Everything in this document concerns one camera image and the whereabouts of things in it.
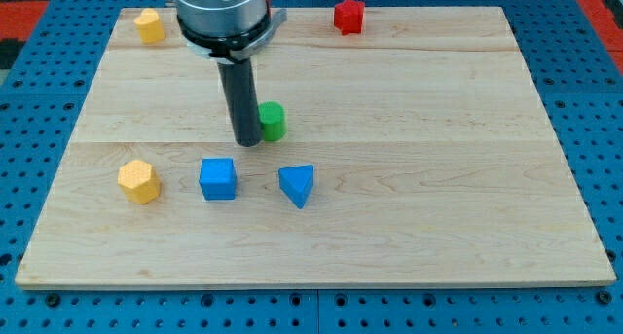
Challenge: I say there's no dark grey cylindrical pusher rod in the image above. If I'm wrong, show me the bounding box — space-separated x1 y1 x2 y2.
218 59 263 147

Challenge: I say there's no green cylinder block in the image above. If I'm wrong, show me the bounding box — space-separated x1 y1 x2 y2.
259 101 287 142

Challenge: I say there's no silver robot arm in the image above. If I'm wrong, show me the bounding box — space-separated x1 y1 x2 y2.
165 0 287 147

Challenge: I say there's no light wooden board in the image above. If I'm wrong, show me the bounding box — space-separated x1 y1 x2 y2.
15 7 616 290

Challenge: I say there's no blue cube block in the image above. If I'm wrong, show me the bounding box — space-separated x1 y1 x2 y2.
199 158 238 201

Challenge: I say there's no yellow heart block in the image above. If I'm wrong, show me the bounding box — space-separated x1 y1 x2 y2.
133 8 165 44

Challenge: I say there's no blue triangle block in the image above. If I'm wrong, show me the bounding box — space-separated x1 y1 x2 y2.
278 165 314 209

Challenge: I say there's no red star block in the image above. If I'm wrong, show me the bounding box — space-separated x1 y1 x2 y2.
333 0 365 35

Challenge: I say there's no yellow hexagon block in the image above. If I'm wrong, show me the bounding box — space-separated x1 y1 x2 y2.
117 160 161 204

